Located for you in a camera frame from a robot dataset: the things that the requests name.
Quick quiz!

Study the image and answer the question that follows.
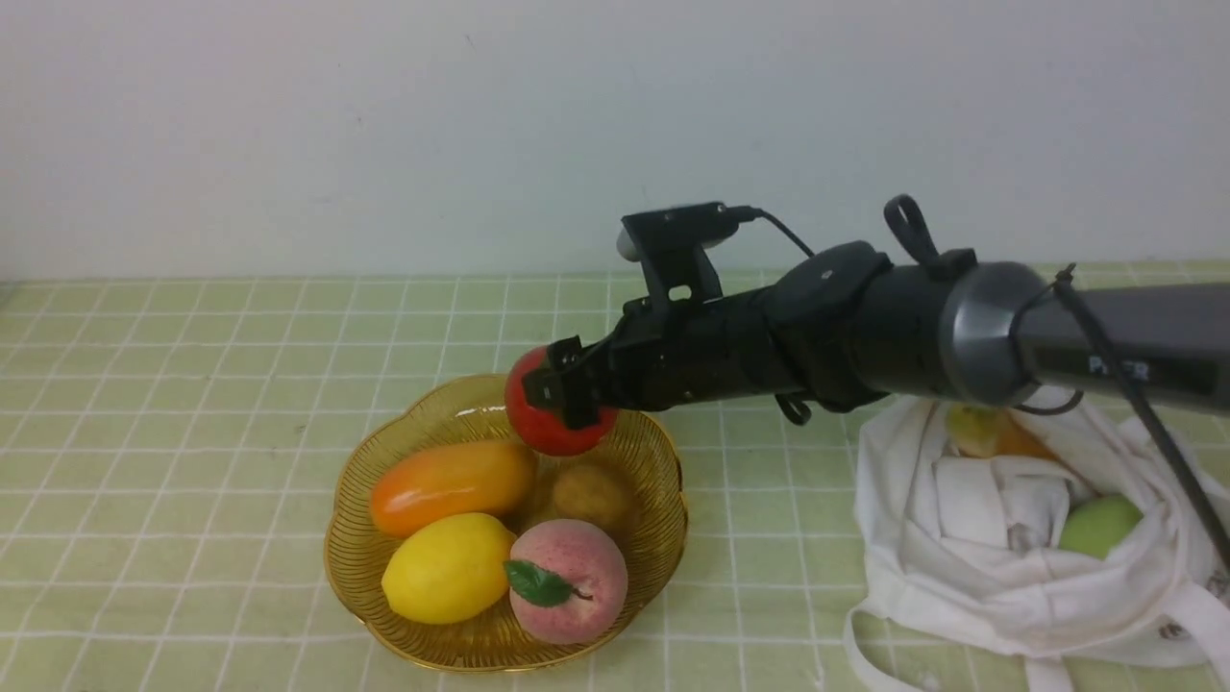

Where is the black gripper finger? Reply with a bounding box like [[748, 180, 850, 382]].
[[522, 336, 599, 431]]

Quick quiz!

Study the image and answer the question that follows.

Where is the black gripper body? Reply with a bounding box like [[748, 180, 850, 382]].
[[574, 286, 800, 412]]

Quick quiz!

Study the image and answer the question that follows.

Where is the red apple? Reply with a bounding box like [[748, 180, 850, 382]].
[[504, 345, 619, 458]]

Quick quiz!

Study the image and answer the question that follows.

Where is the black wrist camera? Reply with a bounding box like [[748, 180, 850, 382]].
[[616, 202, 740, 312]]

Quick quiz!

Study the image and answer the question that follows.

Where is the green apple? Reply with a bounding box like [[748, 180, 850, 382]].
[[1057, 494, 1144, 560]]

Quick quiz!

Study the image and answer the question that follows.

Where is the amber glass fruit bowl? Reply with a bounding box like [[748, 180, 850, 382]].
[[323, 374, 689, 674]]

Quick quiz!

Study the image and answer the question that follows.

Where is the brown kiwi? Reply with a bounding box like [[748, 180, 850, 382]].
[[551, 461, 640, 537]]

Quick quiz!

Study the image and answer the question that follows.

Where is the pink peach with leaf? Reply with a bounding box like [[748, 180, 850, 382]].
[[504, 517, 629, 647]]

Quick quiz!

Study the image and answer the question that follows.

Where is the yellow lemon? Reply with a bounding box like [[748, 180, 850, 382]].
[[381, 513, 517, 624]]

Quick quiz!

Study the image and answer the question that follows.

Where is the orange mango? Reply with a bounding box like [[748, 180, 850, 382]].
[[369, 439, 539, 538]]

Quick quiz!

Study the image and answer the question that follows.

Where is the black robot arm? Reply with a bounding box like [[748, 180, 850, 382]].
[[506, 241, 1229, 430]]

